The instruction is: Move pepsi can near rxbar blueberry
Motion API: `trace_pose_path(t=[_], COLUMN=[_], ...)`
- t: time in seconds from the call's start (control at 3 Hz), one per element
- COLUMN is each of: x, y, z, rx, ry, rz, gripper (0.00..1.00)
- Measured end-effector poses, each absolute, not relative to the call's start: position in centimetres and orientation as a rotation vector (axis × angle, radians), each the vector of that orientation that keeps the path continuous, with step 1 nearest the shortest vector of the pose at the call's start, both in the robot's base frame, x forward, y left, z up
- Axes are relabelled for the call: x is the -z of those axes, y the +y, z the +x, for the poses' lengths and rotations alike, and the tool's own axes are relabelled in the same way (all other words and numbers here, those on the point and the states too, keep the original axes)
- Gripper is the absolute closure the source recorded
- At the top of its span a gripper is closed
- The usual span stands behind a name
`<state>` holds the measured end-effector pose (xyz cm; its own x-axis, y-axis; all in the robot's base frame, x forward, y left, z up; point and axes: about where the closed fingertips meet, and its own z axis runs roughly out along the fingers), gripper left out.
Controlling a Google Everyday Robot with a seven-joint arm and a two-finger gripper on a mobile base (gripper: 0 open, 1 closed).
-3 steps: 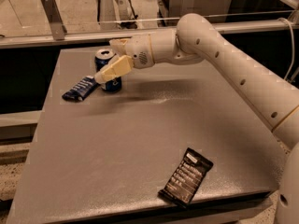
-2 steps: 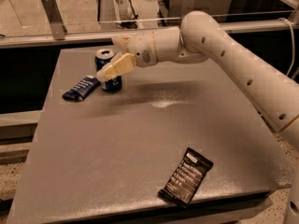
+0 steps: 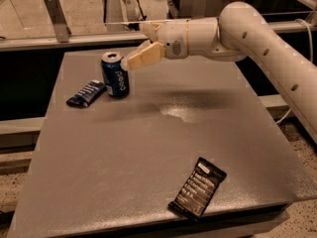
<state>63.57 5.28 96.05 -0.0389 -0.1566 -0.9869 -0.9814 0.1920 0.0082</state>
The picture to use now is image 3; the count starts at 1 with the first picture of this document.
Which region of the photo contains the blue rxbar blueberry wrapper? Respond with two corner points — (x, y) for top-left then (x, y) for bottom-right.
(66, 79), (105, 108)

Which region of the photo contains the metal rail frame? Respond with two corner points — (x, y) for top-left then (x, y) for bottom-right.
(0, 20), (307, 52)

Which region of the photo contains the left metal bracket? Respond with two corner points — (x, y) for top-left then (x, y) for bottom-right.
(44, 0), (71, 43)

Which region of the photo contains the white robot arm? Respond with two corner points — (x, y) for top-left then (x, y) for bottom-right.
(122, 2), (317, 142)

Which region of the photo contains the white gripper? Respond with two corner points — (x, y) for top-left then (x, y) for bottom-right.
(121, 20), (188, 70)

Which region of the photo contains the black rxbar chocolate wrapper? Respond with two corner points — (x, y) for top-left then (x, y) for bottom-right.
(168, 158), (227, 221)

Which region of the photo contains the right metal bracket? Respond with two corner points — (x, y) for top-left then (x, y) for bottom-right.
(191, 0), (207, 19)

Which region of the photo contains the blue pepsi can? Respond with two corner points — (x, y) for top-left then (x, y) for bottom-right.
(101, 52), (130, 98)

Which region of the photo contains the metal bracket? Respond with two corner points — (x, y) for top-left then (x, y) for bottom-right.
(191, 0), (207, 19)
(44, 0), (71, 43)

